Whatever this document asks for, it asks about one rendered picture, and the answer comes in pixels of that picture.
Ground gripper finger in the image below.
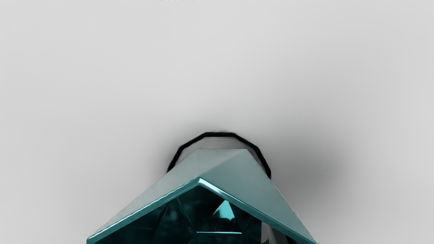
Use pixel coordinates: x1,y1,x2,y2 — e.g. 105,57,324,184
261,222,299,244

